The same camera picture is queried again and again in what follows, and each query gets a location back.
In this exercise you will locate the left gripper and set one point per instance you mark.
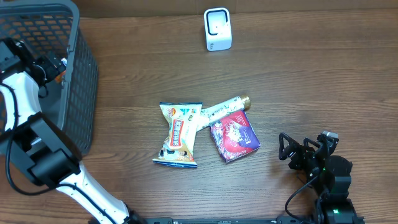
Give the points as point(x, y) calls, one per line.
point(51, 71)

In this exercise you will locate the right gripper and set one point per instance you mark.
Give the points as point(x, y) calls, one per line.
point(302, 153)

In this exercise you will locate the orange snack packet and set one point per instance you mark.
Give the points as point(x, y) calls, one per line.
point(59, 77)

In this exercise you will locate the red purple liners pack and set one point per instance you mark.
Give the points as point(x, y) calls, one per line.
point(234, 136)

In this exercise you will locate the white conditioner tube gold cap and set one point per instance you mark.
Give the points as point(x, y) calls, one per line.
point(216, 112)

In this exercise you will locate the cream snack bag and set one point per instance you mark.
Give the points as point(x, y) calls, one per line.
point(178, 147)

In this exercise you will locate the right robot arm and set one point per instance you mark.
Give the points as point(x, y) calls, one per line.
point(328, 175)

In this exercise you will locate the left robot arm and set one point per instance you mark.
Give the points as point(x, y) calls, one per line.
point(39, 156)

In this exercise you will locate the white barcode scanner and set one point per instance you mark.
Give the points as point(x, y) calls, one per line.
point(218, 30)

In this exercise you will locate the grey plastic shopping basket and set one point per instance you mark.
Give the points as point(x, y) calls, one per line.
point(53, 27)

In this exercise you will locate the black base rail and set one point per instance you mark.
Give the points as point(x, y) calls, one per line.
point(278, 220)

